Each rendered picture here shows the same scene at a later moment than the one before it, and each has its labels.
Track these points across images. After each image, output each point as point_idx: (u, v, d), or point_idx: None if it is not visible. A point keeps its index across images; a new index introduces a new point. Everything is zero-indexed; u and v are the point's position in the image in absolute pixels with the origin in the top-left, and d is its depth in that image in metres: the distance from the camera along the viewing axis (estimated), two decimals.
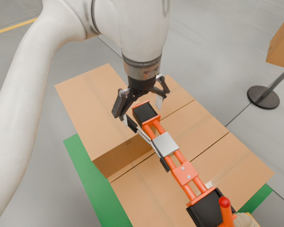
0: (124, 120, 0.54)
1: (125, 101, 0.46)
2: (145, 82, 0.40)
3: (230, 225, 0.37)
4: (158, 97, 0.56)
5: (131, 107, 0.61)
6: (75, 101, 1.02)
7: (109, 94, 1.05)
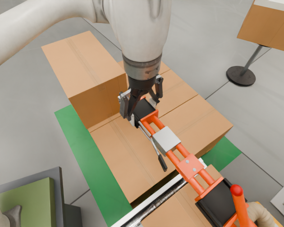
0: (131, 120, 0.56)
1: (128, 102, 0.47)
2: (146, 81, 0.40)
3: (244, 214, 0.35)
4: (151, 102, 0.57)
5: None
6: (58, 57, 1.20)
7: (88, 53, 1.22)
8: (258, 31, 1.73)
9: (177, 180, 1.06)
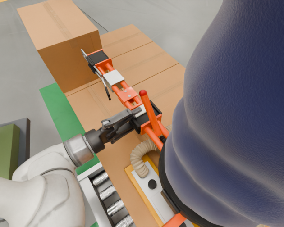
0: (138, 108, 0.57)
1: (109, 120, 0.52)
2: (85, 133, 0.54)
3: (150, 112, 0.50)
4: None
5: (87, 54, 0.72)
6: (32, 17, 1.19)
7: (62, 14, 1.22)
8: None
9: None
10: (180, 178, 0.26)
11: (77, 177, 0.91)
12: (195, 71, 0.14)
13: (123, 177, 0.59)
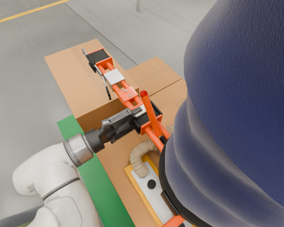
0: (138, 108, 0.57)
1: (109, 119, 0.52)
2: (85, 132, 0.53)
3: (150, 113, 0.50)
4: None
5: (88, 53, 0.72)
6: (63, 70, 1.08)
7: None
8: None
9: None
10: (180, 182, 0.26)
11: None
12: None
13: (122, 176, 0.59)
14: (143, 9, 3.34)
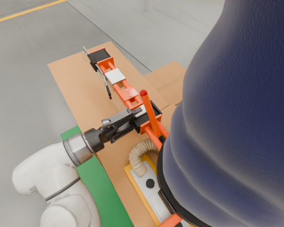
0: (139, 108, 0.57)
1: (109, 119, 0.52)
2: (85, 132, 0.53)
3: (150, 113, 0.50)
4: None
5: (89, 52, 0.72)
6: (71, 81, 0.86)
7: None
8: None
9: None
10: (177, 181, 0.26)
11: None
12: (194, 80, 0.14)
13: (121, 175, 0.60)
14: (151, 8, 3.12)
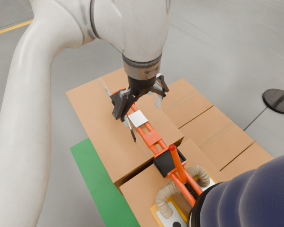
0: (125, 120, 0.54)
1: (125, 102, 0.46)
2: (146, 82, 0.40)
3: (177, 164, 0.54)
4: (157, 96, 0.57)
5: (112, 93, 0.77)
6: (90, 110, 0.90)
7: None
8: None
9: None
10: None
11: None
12: None
13: (148, 216, 0.63)
14: None
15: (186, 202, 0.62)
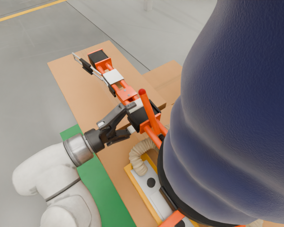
0: (132, 103, 0.52)
1: (105, 119, 0.50)
2: (85, 132, 0.53)
3: (149, 111, 0.50)
4: (131, 129, 0.62)
5: (87, 54, 0.73)
6: (71, 79, 0.88)
7: None
8: None
9: None
10: (177, 175, 0.26)
11: None
12: (191, 68, 0.14)
13: (122, 176, 0.61)
14: (151, 8, 3.14)
15: None
